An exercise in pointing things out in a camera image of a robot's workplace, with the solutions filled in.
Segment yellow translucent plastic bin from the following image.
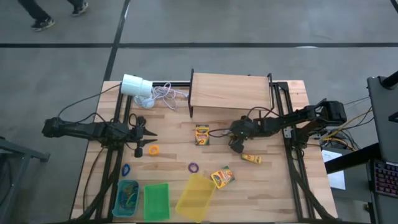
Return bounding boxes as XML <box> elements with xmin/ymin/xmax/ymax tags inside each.
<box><xmin>175</xmin><ymin>172</ymin><xmax>216</xmax><ymax>224</ymax></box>

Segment wooden shelf riser black legs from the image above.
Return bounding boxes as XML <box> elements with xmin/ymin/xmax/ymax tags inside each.
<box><xmin>188</xmin><ymin>68</ymin><xmax>276</xmax><ymax>119</ymax></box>

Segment black aluminium rig frame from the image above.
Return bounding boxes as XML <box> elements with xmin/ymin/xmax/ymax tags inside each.
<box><xmin>70</xmin><ymin>81</ymin><xmax>340</xmax><ymax>223</ymax></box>

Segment blue rubber band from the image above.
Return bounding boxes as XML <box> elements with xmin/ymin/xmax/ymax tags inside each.
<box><xmin>116</xmin><ymin>183</ymin><xmax>131</xmax><ymax>205</ymax></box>

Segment green plastic basket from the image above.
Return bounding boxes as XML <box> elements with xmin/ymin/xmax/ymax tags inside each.
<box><xmin>143</xmin><ymin>182</ymin><xmax>171</xmax><ymax>223</ymax></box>

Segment small Crayola crayon box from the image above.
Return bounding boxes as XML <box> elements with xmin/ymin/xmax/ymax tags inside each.
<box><xmin>241</xmin><ymin>153</ymin><xmax>263</xmax><ymax>165</ymax></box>

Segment black camera cable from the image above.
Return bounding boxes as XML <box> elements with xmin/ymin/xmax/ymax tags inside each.
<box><xmin>207</xmin><ymin>106</ymin><xmax>282</xmax><ymax>139</ymax></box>

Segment teal plastic bin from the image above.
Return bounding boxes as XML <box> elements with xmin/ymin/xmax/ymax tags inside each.
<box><xmin>111</xmin><ymin>179</ymin><xmax>141</xmax><ymax>218</ymax></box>

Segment black backlit keyboard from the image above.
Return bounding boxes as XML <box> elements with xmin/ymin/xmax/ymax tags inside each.
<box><xmin>373</xmin><ymin>160</ymin><xmax>398</xmax><ymax>198</ymax></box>

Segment person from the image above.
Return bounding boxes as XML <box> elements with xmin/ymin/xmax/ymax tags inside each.
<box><xmin>17</xmin><ymin>0</ymin><xmax>90</xmax><ymax>32</ymax></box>

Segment grey metal stand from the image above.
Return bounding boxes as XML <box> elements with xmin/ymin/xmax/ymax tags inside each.
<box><xmin>0</xmin><ymin>136</ymin><xmax>50</xmax><ymax>224</ymax></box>

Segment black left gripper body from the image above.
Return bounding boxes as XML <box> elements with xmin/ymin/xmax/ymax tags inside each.
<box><xmin>129</xmin><ymin>115</ymin><xmax>147</xmax><ymax>159</ymax></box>

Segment white cable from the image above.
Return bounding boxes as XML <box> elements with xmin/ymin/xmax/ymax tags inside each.
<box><xmin>150</xmin><ymin>82</ymin><xmax>190</xmax><ymax>111</ymax></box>

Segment green rubber band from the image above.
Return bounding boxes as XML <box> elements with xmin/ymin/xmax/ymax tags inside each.
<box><xmin>124</xmin><ymin>185</ymin><xmax>139</xmax><ymax>207</ymax></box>

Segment white paper sheet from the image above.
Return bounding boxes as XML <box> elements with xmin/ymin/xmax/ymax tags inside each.
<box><xmin>322</xmin><ymin>149</ymin><xmax>346</xmax><ymax>190</ymax></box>

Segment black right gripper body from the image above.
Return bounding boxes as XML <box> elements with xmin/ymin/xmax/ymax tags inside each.
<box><xmin>229</xmin><ymin>115</ymin><xmax>261</xmax><ymax>154</ymax></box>

